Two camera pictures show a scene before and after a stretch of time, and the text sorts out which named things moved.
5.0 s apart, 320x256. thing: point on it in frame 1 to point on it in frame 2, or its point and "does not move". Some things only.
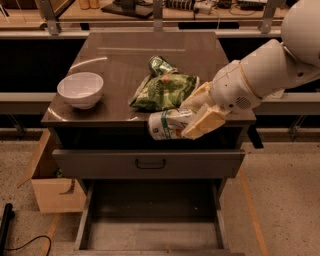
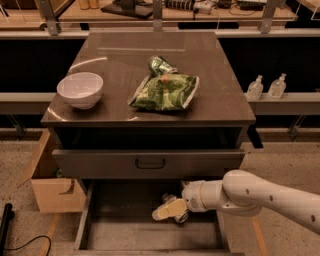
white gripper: (231, 85) to (192, 196)
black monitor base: (132, 8) does not move
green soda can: (159, 66) does not move
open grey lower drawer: (153, 217) does not move
